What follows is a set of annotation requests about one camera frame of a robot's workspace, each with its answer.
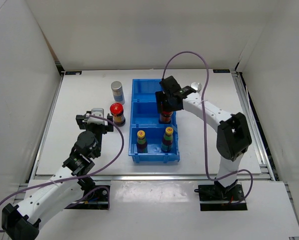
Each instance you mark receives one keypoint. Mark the yellow-capped sauce bottle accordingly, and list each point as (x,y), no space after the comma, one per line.
(141,142)
(167,140)

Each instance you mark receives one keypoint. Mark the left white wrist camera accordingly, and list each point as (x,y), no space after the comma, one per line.
(92,116)

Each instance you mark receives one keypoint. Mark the red-capped sauce jar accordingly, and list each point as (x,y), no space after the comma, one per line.
(117,112)
(165,117)

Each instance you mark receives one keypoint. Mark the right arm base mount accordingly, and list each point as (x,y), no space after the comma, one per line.
(212,200)

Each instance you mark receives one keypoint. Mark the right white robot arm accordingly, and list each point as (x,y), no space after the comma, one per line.
(233,136)

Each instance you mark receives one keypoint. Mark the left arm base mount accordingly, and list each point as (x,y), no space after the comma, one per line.
(99,199)

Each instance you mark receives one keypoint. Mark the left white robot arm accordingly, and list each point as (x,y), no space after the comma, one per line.
(70,183)

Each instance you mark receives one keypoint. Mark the front aluminium rail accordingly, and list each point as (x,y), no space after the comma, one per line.
(263,177)

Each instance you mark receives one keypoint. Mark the black corner label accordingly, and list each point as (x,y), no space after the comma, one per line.
(221,71)
(73,73)

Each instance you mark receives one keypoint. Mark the left black corner label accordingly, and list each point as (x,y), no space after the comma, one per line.
(73,73)

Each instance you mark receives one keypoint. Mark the right black corner label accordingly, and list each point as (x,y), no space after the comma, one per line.
(221,71)

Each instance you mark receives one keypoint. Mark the silver-capped spice shaker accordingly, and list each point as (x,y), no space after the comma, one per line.
(197,86)
(117,91)

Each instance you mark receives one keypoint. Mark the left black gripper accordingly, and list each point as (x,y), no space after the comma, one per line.
(83,125)

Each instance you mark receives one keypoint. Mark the blue three-compartment plastic bin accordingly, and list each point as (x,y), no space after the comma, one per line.
(144,116)

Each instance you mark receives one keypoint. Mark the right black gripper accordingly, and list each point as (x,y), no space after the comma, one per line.
(160,96)

